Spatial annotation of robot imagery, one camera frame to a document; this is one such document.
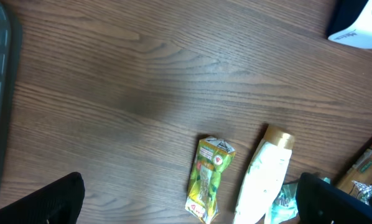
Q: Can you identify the white tube gold cap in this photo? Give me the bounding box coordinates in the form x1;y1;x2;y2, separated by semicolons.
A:
233;124;295;224

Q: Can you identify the teal snack packet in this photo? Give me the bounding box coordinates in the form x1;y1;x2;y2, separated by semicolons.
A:
264;177;332;224

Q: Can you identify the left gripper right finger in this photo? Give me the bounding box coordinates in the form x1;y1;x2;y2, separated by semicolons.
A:
295;172;372;224

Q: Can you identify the green snack packet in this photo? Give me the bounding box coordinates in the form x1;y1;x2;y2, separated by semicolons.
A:
185;136;236;224

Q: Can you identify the white barcode scanner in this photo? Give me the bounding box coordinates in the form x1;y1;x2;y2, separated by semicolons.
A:
326;0;372;49

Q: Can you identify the orange spaghetti package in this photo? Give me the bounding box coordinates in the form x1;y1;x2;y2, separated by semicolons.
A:
336;145;372;205

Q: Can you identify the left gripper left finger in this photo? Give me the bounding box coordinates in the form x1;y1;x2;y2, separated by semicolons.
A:
0;172;85;224

